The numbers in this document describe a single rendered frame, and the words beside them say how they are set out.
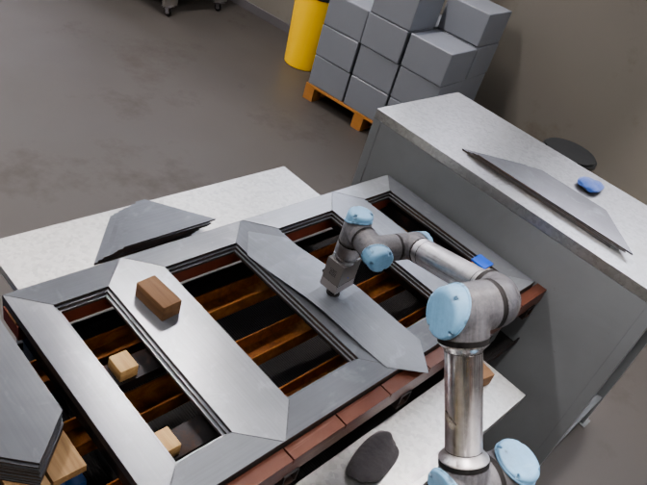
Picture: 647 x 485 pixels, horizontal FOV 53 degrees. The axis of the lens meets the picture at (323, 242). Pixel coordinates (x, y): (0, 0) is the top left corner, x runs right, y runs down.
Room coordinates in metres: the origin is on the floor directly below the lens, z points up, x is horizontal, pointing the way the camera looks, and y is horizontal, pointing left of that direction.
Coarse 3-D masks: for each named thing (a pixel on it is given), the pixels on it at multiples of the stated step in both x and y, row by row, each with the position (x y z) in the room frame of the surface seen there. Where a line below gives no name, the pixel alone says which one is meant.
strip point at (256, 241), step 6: (252, 234) 1.71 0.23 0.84; (258, 234) 1.72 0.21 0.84; (264, 234) 1.73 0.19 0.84; (252, 240) 1.68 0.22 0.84; (258, 240) 1.69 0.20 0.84; (264, 240) 1.70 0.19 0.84; (270, 240) 1.71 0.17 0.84; (276, 240) 1.72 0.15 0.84; (252, 246) 1.64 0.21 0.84; (258, 246) 1.65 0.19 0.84; (264, 246) 1.66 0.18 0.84; (252, 252) 1.61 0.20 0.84
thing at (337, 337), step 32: (384, 192) 2.24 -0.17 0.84; (256, 224) 1.77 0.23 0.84; (224, 256) 1.59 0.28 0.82; (288, 288) 1.50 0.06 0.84; (416, 288) 1.73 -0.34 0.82; (128, 320) 1.19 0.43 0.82; (320, 320) 1.41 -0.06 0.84; (160, 352) 1.12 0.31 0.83; (352, 352) 1.33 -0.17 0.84; (64, 384) 0.93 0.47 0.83; (128, 480) 0.77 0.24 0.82; (224, 480) 0.83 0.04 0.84
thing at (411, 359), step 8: (416, 344) 1.44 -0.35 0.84; (408, 352) 1.40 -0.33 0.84; (416, 352) 1.41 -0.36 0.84; (400, 360) 1.35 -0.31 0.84; (408, 360) 1.36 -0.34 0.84; (416, 360) 1.37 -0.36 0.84; (424, 360) 1.39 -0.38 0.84; (392, 368) 1.31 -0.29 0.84; (400, 368) 1.32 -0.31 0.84; (408, 368) 1.34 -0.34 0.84; (416, 368) 1.35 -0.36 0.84
